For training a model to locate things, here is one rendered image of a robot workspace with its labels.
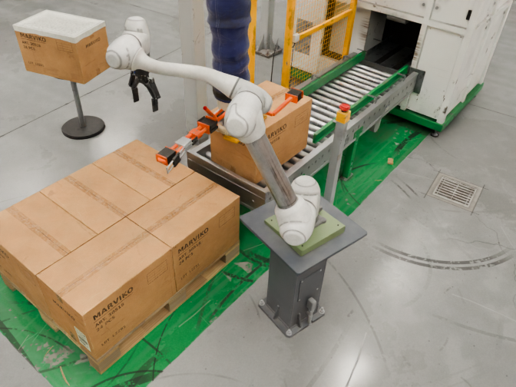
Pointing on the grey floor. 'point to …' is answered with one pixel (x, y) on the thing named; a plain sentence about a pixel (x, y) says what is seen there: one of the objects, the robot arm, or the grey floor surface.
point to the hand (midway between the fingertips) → (145, 104)
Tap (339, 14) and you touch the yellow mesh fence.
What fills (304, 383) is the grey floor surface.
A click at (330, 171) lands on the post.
